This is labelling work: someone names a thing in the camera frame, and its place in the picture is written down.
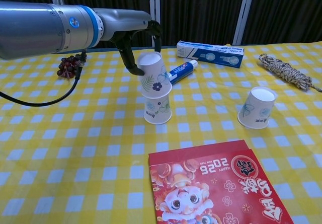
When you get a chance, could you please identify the left robot hand, black fingers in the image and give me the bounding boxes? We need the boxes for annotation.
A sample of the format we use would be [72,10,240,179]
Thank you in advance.
[99,7,163,77]

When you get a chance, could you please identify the paper cup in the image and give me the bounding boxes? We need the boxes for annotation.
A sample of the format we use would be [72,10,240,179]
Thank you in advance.
[136,51,173,99]
[143,93,173,125]
[237,86,278,130]

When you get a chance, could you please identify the dark purple grape bunch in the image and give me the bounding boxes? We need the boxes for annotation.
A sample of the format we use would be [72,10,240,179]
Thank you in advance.
[56,53,88,79]

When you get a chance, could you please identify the blue white toothpaste tube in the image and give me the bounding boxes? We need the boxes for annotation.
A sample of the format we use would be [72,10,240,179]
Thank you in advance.
[167,59,199,86]

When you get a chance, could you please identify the blue white toothpaste box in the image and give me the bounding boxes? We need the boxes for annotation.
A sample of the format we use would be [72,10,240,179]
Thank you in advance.
[176,40,245,69]

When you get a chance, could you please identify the paper cup, black line base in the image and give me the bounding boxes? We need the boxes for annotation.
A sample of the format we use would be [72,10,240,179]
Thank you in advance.
[143,93,173,125]

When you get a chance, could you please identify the yellow white checked tablecloth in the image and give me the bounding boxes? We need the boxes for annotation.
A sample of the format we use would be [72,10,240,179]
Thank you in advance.
[0,41,322,224]

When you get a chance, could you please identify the red new year envelope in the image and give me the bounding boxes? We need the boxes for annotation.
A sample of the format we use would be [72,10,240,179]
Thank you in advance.
[148,139,295,224]

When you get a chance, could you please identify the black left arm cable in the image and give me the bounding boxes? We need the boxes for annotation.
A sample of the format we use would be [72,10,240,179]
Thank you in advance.
[0,49,88,107]

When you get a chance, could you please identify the coiled beige speckled rope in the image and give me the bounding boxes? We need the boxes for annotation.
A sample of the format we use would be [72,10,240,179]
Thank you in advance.
[258,53,322,93]

